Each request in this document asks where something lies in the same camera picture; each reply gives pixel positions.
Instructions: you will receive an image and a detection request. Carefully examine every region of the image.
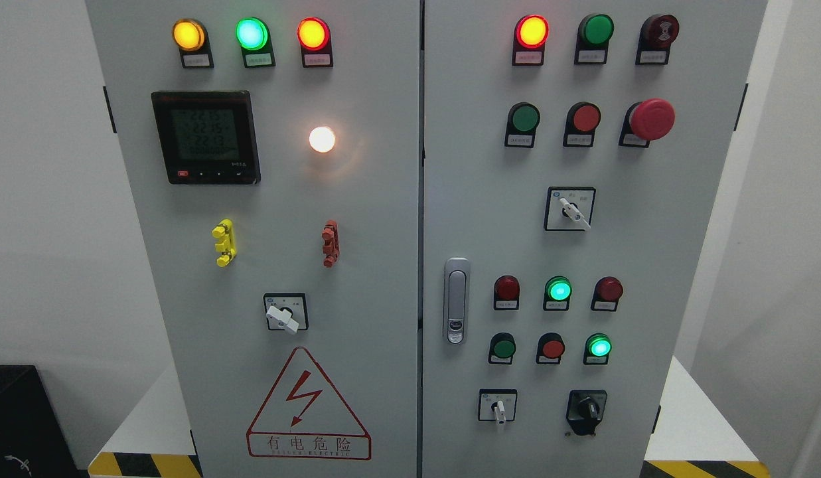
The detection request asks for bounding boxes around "black rotary knob switch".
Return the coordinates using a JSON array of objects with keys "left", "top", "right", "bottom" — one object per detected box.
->
[{"left": 567, "top": 390, "right": 608, "bottom": 436}]

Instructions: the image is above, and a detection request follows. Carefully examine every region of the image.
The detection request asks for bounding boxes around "red terminal connector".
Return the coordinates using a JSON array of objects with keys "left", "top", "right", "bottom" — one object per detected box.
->
[{"left": 321, "top": 220, "right": 340, "bottom": 268}]

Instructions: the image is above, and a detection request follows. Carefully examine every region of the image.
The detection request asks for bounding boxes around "dark red indicator light left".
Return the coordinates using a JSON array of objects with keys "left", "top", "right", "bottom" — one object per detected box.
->
[{"left": 493, "top": 275, "right": 520, "bottom": 311}]

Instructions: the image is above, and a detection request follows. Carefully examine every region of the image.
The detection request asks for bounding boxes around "dark red indicator light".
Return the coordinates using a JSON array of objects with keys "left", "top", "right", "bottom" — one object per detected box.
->
[
  {"left": 493, "top": 275, "right": 520, "bottom": 311},
  {"left": 590, "top": 276, "right": 625, "bottom": 312}
]

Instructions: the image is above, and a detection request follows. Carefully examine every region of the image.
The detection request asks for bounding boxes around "lit white indicator light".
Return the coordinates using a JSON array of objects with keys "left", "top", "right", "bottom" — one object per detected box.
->
[{"left": 308, "top": 126, "right": 336, "bottom": 153}]

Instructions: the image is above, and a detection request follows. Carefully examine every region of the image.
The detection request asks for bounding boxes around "green push button lower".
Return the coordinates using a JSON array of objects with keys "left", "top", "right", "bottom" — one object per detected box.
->
[{"left": 487, "top": 332, "right": 516, "bottom": 365}]

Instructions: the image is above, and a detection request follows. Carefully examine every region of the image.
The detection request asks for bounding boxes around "lit green indicator light middle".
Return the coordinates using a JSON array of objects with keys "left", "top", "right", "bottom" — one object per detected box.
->
[{"left": 543, "top": 276, "right": 572, "bottom": 311}]

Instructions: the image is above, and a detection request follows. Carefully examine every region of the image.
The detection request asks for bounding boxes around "lit green indicator light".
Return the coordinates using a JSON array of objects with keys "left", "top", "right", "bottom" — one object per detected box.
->
[
  {"left": 543, "top": 276, "right": 572, "bottom": 311},
  {"left": 236, "top": 17, "right": 275, "bottom": 68}
]

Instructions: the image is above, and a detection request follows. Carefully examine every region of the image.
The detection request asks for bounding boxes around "grey left cabinet door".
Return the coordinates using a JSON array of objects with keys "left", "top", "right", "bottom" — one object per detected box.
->
[{"left": 86, "top": 1, "right": 421, "bottom": 477}]

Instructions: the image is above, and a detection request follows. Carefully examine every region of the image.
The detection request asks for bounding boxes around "grey cabinet door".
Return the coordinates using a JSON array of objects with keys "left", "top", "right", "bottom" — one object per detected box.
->
[
  {"left": 86, "top": 1, "right": 421, "bottom": 477},
  {"left": 420, "top": 1, "right": 767, "bottom": 477}
]

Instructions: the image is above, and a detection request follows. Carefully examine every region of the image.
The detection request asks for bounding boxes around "green push button upper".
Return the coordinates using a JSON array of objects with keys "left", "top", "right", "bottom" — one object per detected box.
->
[{"left": 504, "top": 101, "right": 540, "bottom": 148}]

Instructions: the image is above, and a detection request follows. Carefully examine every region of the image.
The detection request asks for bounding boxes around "red push button lower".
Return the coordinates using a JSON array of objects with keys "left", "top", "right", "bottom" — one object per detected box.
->
[{"left": 536, "top": 333, "right": 565, "bottom": 365}]

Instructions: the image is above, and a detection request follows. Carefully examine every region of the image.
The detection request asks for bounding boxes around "red push button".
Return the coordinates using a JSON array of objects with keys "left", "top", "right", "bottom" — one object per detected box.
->
[
  {"left": 563, "top": 101, "right": 601, "bottom": 147},
  {"left": 536, "top": 333, "right": 565, "bottom": 365}
]

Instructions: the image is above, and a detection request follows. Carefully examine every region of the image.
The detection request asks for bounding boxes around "yellow terminal connector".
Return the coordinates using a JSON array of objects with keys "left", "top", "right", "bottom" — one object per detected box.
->
[{"left": 211, "top": 218, "right": 238, "bottom": 268}]

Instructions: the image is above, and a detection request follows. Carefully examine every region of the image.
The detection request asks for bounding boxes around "grey right cabinet door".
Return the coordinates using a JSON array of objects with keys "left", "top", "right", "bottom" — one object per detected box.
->
[{"left": 420, "top": 1, "right": 767, "bottom": 477}]

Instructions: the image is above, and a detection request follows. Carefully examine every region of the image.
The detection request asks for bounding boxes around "dark red indicator light right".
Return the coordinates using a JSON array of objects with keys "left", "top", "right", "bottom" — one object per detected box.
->
[{"left": 590, "top": 276, "right": 625, "bottom": 312}]

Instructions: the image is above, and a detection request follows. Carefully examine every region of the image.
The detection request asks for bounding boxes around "red electrical hazard sticker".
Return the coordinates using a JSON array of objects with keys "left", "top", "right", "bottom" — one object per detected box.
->
[{"left": 246, "top": 346, "right": 372, "bottom": 461}]

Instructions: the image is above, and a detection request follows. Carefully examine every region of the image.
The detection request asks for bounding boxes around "red push button upper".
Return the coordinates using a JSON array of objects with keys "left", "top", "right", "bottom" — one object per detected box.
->
[{"left": 563, "top": 101, "right": 601, "bottom": 147}]

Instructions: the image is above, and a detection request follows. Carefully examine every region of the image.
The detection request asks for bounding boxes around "lit green push button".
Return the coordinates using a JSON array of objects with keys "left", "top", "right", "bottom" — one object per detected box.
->
[{"left": 583, "top": 333, "right": 613, "bottom": 365}]

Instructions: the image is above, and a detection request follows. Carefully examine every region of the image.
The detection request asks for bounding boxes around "lit red indicator light left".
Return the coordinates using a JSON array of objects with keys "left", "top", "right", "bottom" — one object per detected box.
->
[{"left": 296, "top": 17, "right": 334, "bottom": 68}]

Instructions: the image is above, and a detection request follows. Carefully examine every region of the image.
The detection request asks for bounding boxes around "lit red indicator light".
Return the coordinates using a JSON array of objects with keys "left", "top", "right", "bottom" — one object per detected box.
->
[
  {"left": 296, "top": 17, "right": 334, "bottom": 68},
  {"left": 512, "top": 15, "right": 550, "bottom": 66}
]

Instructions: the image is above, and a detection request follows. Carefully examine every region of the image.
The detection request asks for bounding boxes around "black digital power meter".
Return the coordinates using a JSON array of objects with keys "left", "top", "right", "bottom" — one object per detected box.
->
[{"left": 151, "top": 90, "right": 261, "bottom": 185}]

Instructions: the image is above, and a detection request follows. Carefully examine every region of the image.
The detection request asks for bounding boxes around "lit red indicator light right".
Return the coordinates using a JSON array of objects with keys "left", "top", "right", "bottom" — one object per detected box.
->
[{"left": 512, "top": 15, "right": 550, "bottom": 66}]

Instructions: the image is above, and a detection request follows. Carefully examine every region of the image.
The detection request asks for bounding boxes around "red emergency stop button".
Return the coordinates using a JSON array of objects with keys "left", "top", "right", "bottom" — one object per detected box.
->
[{"left": 619, "top": 98, "right": 676, "bottom": 148}]

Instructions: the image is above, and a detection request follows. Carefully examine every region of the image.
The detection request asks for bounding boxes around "dark green indicator light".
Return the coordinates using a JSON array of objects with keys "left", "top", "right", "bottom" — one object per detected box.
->
[{"left": 574, "top": 13, "right": 615, "bottom": 64}]

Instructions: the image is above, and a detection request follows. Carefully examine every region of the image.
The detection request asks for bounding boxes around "yellow indicator light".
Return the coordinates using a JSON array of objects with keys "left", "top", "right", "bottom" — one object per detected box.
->
[{"left": 173, "top": 18, "right": 214, "bottom": 68}]

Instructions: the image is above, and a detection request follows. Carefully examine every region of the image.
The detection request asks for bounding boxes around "white platform with hazard stripes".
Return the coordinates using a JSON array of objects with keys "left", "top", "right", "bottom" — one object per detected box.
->
[{"left": 88, "top": 360, "right": 769, "bottom": 477}]

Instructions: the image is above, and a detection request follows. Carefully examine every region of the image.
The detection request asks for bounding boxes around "black box lower left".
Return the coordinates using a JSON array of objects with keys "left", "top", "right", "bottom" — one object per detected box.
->
[{"left": 0, "top": 365, "right": 80, "bottom": 477}]

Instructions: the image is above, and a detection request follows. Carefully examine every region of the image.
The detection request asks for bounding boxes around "silver door lock handle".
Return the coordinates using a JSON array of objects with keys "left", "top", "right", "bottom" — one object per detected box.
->
[{"left": 443, "top": 258, "right": 470, "bottom": 345}]

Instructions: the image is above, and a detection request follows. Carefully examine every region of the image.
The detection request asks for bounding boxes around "white selector switch left door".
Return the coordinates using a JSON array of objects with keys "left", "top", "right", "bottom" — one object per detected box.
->
[{"left": 263, "top": 293, "right": 309, "bottom": 334}]

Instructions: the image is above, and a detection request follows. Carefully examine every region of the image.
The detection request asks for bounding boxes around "white selector switch upper right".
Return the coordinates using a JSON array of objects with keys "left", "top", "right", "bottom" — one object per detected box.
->
[{"left": 544, "top": 187, "right": 596, "bottom": 231}]

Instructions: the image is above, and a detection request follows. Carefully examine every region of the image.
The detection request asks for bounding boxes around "white selector switch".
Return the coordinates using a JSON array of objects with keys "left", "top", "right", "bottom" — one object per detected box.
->
[
  {"left": 477, "top": 388, "right": 518, "bottom": 434},
  {"left": 544, "top": 187, "right": 596, "bottom": 231}
]

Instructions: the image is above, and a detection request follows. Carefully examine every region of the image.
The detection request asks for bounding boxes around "white selector switch lower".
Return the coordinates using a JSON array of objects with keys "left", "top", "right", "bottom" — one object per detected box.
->
[{"left": 477, "top": 388, "right": 518, "bottom": 434}]

